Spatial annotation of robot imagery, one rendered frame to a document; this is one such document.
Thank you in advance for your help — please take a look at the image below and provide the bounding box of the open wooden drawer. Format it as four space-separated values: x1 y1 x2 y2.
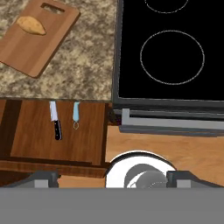
0 98 114 179

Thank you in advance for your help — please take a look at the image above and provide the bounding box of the wooden cutting board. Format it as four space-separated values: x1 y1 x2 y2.
0 0 81 80

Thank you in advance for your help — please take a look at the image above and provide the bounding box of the white and grey round object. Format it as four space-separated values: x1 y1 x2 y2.
104 150 179 189

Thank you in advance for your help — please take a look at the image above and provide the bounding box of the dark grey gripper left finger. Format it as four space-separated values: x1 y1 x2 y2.
2 171 61 189

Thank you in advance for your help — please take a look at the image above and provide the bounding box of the dark grey oven door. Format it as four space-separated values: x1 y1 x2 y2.
111 107 224 138

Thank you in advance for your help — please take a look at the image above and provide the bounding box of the black-handled kitchen knife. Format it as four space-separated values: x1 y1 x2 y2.
48 100 63 142

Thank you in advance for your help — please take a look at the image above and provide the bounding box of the orange-brown potato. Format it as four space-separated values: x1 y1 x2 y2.
15 15 47 37

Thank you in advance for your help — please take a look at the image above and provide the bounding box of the grey oven door handle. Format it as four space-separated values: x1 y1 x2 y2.
120 108 224 131

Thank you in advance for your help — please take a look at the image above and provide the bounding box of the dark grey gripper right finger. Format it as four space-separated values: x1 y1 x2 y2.
165 170 224 189

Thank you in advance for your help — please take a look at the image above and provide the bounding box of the black hob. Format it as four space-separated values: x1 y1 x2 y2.
111 0 224 109

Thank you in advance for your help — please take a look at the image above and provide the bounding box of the light blue peeler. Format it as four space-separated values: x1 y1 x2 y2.
72 101 81 130

